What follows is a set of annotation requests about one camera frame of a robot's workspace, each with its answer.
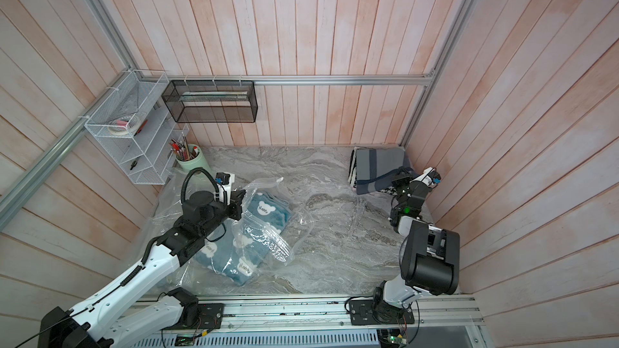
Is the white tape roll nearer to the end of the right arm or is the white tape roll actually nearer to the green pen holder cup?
the green pen holder cup

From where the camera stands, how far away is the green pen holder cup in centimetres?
98

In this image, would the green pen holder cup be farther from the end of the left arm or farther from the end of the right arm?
the end of the right arm

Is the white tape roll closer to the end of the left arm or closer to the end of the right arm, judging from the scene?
the end of the left arm
